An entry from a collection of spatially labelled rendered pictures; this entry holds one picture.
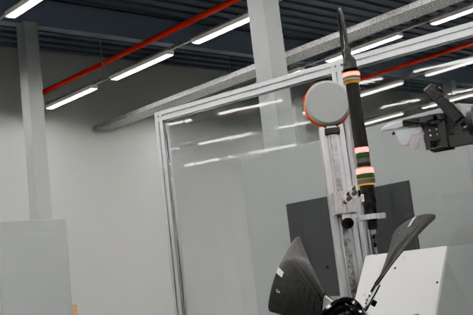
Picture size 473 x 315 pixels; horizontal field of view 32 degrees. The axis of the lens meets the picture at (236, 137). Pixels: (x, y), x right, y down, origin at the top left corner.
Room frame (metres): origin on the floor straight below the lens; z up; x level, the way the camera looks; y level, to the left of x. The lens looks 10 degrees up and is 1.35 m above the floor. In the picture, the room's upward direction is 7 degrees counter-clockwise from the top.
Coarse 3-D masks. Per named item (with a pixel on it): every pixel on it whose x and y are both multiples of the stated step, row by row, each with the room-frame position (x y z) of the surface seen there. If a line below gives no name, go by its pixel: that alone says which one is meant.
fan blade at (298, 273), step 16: (288, 256) 2.26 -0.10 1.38; (304, 256) 2.19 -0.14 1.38; (288, 272) 2.24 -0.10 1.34; (304, 272) 2.18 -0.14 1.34; (272, 288) 2.30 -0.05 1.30; (288, 288) 2.24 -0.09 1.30; (304, 288) 2.17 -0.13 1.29; (320, 288) 2.11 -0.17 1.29; (272, 304) 2.30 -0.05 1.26; (288, 304) 2.24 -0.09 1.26; (304, 304) 2.18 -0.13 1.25; (320, 304) 2.12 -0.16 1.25
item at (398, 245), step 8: (424, 216) 2.06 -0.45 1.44; (432, 216) 2.02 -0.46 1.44; (408, 224) 2.12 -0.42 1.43; (416, 224) 2.07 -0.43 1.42; (424, 224) 2.02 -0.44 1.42; (408, 232) 2.07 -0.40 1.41; (416, 232) 2.02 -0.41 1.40; (392, 240) 2.19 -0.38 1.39; (400, 240) 2.09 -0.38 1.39; (408, 240) 2.02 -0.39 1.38; (392, 248) 2.14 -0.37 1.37; (400, 248) 2.04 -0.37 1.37; (392, 256) 2.05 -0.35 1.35; (384, 264) 2.13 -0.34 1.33; (392, 264) 2.01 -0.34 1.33; (384, 272) 2.02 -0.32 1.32
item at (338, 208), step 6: (336, 192) 2.54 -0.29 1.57; (342, 192) 2.54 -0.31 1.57; (336, 198) 2.54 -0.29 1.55; (342, 198) 2.54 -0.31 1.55; (354, 198) 2.54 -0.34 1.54; (336, 204) 2.54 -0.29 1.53; (342, 204) 2.54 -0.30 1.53; (348, 204) 2.54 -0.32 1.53; (354, 204) 2.54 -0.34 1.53; (336, 210) 2.54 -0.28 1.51; (342, 210) 2.54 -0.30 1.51; (348, 210) 2.54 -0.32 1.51; (354, 210) 2.54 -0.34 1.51; (336, 216) 2.64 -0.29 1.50
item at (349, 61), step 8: (344, 48) 1.96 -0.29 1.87; (352, 56) 1.96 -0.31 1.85; (344, 64) 1.96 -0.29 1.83; (352, 64) 1.95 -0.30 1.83; (360, 192) 1.97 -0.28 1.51; (368, 192) 1.95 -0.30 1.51; (368, 200) 1.95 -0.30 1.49; (376, 200) 1.96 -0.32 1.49; (368, 208) 1.95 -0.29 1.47; (376, 208) 1.96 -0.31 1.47; (368, 224) 1.96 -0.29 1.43; (376, 224) 1.96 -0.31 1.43
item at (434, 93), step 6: (432, 84) 1.86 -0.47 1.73; (426, 90) 1.87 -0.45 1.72; (432, 90) 1.86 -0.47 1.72; (438, 90) 1.86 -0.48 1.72; (432, 96) 1.86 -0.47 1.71; (438, 96) 1.85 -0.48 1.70; (444, 96) 1.86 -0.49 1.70; (438, 102) 1.86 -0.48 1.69; (444, 102) 1.85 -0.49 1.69; (450, 102) 1.87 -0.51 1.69; (444, 108) 1.85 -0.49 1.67; (450, 108) 1.85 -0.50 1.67; (456, 108) 1.86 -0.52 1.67; (450, 114) 1.85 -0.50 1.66; (456, 114) 1.84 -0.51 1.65; (462, 114) 1.87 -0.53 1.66; (456, 120) 1.84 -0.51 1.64
